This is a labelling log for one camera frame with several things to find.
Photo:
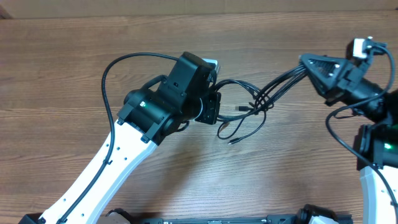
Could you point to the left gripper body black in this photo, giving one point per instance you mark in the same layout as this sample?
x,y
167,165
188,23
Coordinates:
x,y
208,109

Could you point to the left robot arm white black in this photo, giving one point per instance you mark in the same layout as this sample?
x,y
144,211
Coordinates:
x,y
162,106

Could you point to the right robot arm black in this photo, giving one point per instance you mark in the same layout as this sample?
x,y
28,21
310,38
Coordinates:
x,y
375,145

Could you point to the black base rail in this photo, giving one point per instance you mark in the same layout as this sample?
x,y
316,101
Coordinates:
x,y
270,219

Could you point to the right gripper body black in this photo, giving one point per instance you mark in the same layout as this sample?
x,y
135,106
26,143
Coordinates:
x,y
341,82

